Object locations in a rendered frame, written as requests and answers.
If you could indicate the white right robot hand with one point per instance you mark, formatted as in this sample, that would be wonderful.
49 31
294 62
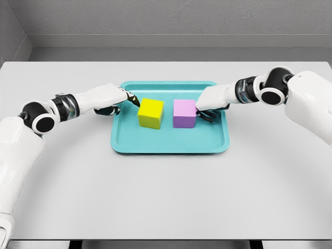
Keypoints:
211 97

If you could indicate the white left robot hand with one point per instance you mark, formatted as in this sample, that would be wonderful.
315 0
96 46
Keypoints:
110 96

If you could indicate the pink cube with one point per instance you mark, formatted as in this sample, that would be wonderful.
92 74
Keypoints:
184 113

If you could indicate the yellow cube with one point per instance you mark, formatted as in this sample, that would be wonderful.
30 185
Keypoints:
150 113

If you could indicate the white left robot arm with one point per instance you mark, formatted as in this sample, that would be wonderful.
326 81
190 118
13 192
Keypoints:
33 135

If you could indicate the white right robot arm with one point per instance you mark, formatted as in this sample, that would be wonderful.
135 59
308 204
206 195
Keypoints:
282 93

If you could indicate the teal tray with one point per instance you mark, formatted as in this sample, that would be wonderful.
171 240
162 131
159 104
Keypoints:
169 141

